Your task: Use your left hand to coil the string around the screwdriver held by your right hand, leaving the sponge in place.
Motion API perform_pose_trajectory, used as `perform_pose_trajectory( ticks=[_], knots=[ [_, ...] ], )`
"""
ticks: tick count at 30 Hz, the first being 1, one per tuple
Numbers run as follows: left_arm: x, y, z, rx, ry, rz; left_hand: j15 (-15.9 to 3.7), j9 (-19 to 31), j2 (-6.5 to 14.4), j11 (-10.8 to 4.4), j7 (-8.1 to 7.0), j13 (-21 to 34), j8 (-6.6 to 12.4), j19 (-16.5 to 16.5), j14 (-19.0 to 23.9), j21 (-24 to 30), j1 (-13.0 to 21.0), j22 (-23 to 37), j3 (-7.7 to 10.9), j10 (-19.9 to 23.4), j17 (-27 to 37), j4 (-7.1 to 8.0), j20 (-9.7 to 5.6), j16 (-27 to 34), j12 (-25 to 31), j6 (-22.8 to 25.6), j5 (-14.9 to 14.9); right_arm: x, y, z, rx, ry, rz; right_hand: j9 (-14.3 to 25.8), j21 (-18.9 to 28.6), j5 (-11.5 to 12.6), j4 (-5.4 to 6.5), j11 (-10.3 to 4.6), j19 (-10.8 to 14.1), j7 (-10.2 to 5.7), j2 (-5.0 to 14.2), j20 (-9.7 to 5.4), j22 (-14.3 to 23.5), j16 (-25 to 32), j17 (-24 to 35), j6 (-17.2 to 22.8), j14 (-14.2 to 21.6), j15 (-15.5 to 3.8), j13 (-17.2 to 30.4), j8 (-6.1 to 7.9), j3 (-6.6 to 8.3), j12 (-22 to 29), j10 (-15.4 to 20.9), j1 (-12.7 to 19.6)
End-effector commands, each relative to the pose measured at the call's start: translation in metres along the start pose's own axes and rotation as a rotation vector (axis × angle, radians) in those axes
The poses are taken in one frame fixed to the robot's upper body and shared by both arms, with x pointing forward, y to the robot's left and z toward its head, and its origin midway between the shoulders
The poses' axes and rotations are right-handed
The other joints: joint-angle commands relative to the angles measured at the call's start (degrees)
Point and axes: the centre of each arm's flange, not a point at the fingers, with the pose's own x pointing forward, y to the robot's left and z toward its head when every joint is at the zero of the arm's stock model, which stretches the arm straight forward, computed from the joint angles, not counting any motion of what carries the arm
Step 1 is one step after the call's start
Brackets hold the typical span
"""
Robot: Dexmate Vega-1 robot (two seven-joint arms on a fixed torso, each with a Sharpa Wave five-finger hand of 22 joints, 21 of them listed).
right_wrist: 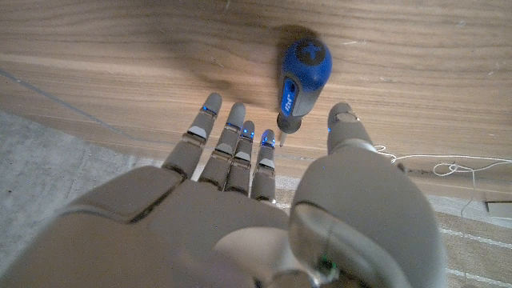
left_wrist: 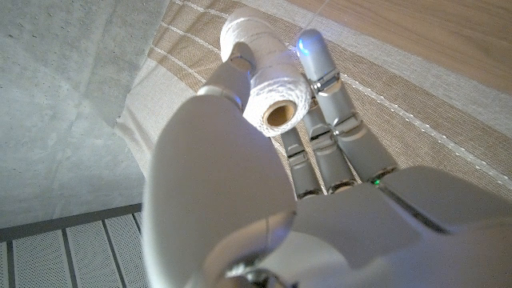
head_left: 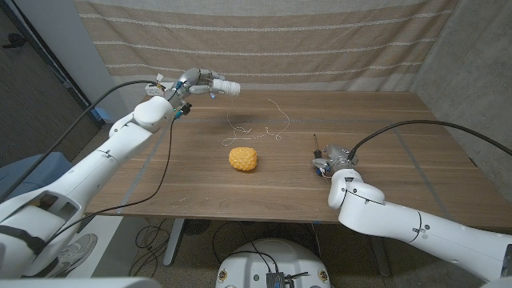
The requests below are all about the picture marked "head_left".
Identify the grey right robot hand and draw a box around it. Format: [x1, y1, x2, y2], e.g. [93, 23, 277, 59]
[311, 143, 359, 177]

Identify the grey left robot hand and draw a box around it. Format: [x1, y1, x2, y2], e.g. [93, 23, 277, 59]
[171, 67, 227, 102]

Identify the blue black handled screwdriver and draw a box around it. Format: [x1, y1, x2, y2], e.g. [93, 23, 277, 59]
[312, 134, 326, 177]

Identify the white string spool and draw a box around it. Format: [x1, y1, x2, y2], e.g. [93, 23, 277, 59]
[211, 78, 242, 97]

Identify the white string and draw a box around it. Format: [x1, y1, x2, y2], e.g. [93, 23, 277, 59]
[222, 94, 291, 146]

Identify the yellow bumpy sponge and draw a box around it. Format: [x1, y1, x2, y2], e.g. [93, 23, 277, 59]
[228, 146, 258, 172]

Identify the white power strip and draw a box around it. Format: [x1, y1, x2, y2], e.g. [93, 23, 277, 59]
[144, 82, 166, 98]

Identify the small light blue object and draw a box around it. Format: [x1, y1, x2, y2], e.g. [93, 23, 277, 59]
[92, 106, 111, 125]

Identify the beige striped cloth backdrop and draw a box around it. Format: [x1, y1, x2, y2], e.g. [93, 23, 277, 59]
[74, 0, 459, 92]

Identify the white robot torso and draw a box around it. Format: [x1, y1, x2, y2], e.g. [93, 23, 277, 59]
[214, 238, 333, 288]

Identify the small grey electronics box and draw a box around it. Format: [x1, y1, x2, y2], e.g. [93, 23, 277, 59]
[266, 271, 286, 288]

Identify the black round object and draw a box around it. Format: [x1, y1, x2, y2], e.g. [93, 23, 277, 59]
[182, 218, 212, 236]

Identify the dark grey door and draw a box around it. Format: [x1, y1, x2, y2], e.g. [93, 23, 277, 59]
[0, 7, 101, 169]

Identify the white table leg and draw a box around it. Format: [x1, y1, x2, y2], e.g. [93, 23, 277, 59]
[162, 218, 186, 267]

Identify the blue grey chair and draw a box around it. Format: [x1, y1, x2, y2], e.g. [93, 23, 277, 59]
[0, 150, 81, 193]

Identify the white floor board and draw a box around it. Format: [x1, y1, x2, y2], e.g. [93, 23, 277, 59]
[67, 218, 133, 279]

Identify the grey white sneaker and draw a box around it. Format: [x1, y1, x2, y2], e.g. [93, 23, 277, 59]
[51, 233, 98, 277]

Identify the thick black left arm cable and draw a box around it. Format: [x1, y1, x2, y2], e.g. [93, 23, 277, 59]
[0, 79, 161, 203]

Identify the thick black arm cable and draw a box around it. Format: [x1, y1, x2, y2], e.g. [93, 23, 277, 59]
[0, 79, 161, 203]
[347, 118, 512, 158]

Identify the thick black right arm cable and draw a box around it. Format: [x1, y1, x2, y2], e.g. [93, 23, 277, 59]
[347, 118, 512, 158]

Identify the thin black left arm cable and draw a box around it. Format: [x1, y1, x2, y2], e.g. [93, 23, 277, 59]
[47, 106, 189, 243]

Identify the black door handle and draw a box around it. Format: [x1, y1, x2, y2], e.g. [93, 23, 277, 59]
[2, 32, 27, 50]

